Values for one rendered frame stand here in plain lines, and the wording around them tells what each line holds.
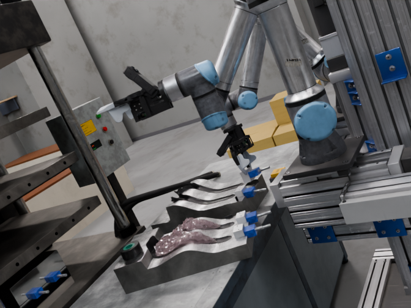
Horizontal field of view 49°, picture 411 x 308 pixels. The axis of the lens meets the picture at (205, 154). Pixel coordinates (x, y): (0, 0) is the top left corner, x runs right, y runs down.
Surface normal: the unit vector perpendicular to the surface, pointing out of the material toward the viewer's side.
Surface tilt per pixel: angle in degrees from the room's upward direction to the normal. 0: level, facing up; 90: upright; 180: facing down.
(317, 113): 98
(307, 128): 98
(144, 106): 82
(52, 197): 90
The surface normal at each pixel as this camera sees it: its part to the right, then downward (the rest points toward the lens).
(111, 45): -0.47, 0.41
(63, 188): 0.78, -0.19
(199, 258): -0.15, 0.31
